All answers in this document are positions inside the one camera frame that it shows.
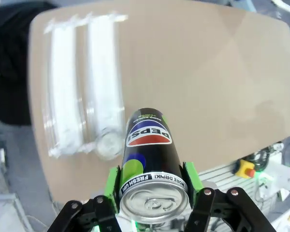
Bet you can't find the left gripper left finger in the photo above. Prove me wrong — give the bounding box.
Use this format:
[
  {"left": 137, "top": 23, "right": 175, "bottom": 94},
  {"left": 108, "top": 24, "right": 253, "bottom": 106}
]
[{"left": 47, "top": 167, "right": 122, "bottom": 232}]

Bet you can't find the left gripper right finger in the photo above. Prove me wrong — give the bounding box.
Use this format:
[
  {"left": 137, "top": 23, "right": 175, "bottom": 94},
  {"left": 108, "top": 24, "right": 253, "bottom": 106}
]
[{"left": 183, "top": 161, "right": 276, "bottom": 232}]

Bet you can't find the yellow emergency stop button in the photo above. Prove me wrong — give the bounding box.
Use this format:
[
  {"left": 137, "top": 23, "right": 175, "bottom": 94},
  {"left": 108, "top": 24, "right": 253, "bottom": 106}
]
[{"left": 235, "top": 159, "right": 257, "bottom": 179}]

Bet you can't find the black cloth cover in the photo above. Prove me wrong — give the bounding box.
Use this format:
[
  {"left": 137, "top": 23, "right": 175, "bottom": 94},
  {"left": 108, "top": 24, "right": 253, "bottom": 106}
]
[{"left": 0, "top": 0, "right": 61, "bottom": 126}]

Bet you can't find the aluminium profile frame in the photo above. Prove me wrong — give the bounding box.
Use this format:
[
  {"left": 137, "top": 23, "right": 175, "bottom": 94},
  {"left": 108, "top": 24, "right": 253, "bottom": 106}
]
[{"left": 198, "top": 154, "right": 264, "bottom": 215}]

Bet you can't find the white wire can dispenser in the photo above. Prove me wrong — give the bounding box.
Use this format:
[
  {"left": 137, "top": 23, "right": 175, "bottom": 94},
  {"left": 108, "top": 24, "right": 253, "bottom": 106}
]
[{"left": 42, "top": 11, "right": 129, "bottom": 160}]

